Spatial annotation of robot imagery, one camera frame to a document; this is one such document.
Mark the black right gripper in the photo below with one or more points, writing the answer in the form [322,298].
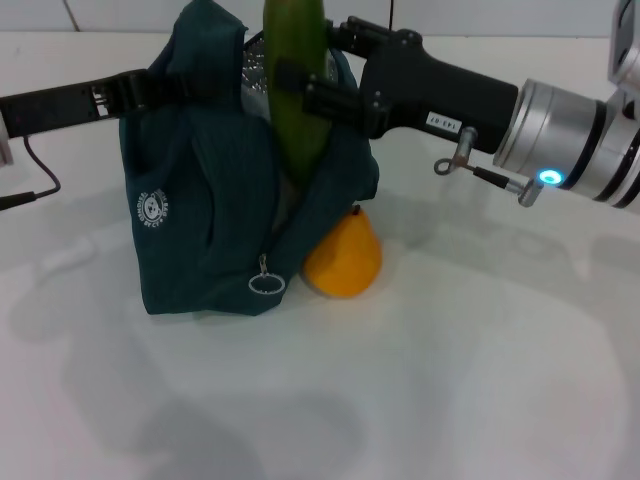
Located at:
[440,95]

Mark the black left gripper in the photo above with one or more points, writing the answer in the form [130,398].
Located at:
[50,110]

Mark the green cucumber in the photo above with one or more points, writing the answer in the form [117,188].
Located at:
[297,135]

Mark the dark teal insulated lunch bag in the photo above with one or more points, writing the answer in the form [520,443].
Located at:
[200,200]

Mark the orange yellow pear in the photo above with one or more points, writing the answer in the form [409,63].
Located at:
[345,260]

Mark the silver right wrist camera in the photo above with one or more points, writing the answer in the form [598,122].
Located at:
[627,45]

